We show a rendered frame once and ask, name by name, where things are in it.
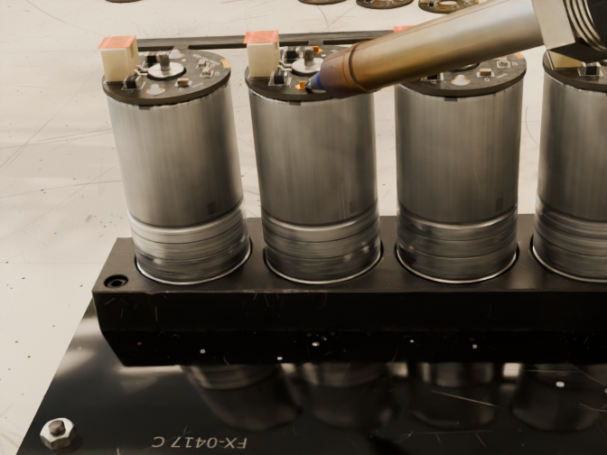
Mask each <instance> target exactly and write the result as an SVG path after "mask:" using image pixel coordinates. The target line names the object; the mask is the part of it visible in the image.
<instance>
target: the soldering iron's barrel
mask: <svg viewBox="0 0 607 455"><path fill-rule="evenodd" d="M544 45H545V46H546V49H547V50H548V51H552V52H555V53H558V54H561V55H564V56H566V57H569V58H572V59H575V60H579V61H581V62H584V63H587V64H590V63H594V62H598V61H602V60H607V49H606V47H605V46H604V44H603V42H602V39H601V38H600V36H599V34H598V32H597V30H596V28H595V26H594V24H593V20H592V17H591V15H590V12H589V9H588V5H587V2H586V0H489V1H486V2H483V3H480V4H477V5H473V6H470V7H467V8H464V9H462V10H459V11H456V12H453V13H450V14H447V15H444V16H441V17H438V18H435V19H433V20H430V21H427V22H424V23H420V24H417V25H414V26H411V27H408V28H406V29H403V30H400V31H398V32H393V33H391V34H388V35H385V36H382V37H379V38H377V39H374V40H371V41H363V42H358V43H355V44H353V45H351V46H350V47H349V48H348V49H345V50H342V51H337V52H334V53H332V54H330V55H328V56H327V57H326V58H325V59H324V60H323V61H322V65H321V67H320V81H321V83H322V86H323V88H324V89H325V91H326V92H327V93H328V94H329V95H330V96H332V97H334V98H338V99H344V98H350V97H353V96H357V95H360V94H371V93H374V92H378V91H380V90H381V89H383V88H387V87H391V86H395V85H397V84H401V83H405V82H408V81H411V80H415V79H421V78H425V77H428V76H432V75H435V74H439V73H442V72H446V71H449V70H455V69H459V68H462V67H466V66H469V65H472V64H476V63H480V62H484V61H486V60H493V59H497V58H499V57H503V56H507V55H510V54H513V53H517V52H521V51H526V50H530V49H534V48H537V47H540V46H544Z"/></svg>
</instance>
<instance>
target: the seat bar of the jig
mask: <svg viewBox="0 0 607 455"><path fill-rule="evenodd" d="M534 220H535V213H528V214H518V231H517V249H516V263H515V264H514V265H513V266H512V267H511V268H510V269H509V270H508V271H507V272H506V273H505V274H503V275H501V276H499V277H497V278H494V279H491V280H489V281H486V282H482V283H471V284H445V283H435V282H430V281H427V280H425V279H422V278H419V277H417V276H415V275H413V274H411V273H409V272H408V271H407V270H406V269H404V268H403V267H402V265H401V264H400V263H399V262H398V261H397V216H379V226H380V252H381V258H380V260H379V262H378V264H377V265H376V266H375V267H374V268H373V269H371V270H370V271H369V272H367V273H366V274H364V275H362V276H360V277H358V278H355V279H353V280H350V281H347V282H343V283H335V284H327V285H308V284H300V283H292V282H289V281H286V280H284V279H282V278H280V277H278V276H276V275H275V274H273V273H272V272H271V271H270V270H269V269H268V268H267V266H266V254H265V246H264V237H263V228H262V220H261V218H247V226H248V233H249V242H250V249H251V255H250V258H249V259H248V260H247V261H246V263H245V264H244V265H243V266H242V267H240V268H239V269H238V270H237V271H236V272H234V273H232V274H230V275H228V276H225V277H223V278H221V279H219V280H216V281H213V282H209V283H202V284H196V285H185V286H177V285H167V284H162V283H156V282H153V281H151V280H149V279H147V278H146V277H144V276H143V275H142V274H140V272H139V271H138V265H137V261H136V256H135V247H134V242H133V238H132V237H118V238H117V240H116V242H115V243H114V245H113V246H112V249H111V251H110V253H109V255H108V257H107V260H106V262H105V263H104V265H103V267H102V269H101V271H100V273H99V275H98V278H97V280H96V281H95V283H94V286H93V288H92V290H91V294H92V298H93V302H94V306H95V311H96V314H97V319H98V326H99V329H100V330H102V331H607V283H584V282H579V281H575V280H571V279H568V278H564V277H563V276H560V275H557V274H554V273H552V272H550V271H548V270H547V269H546V268H545V267H543V266H542V265H541V264H540V263H539V262H538V261H537V260H536V259H535V257H534V256H533V254H532V250H533V235H534Z"/></svg>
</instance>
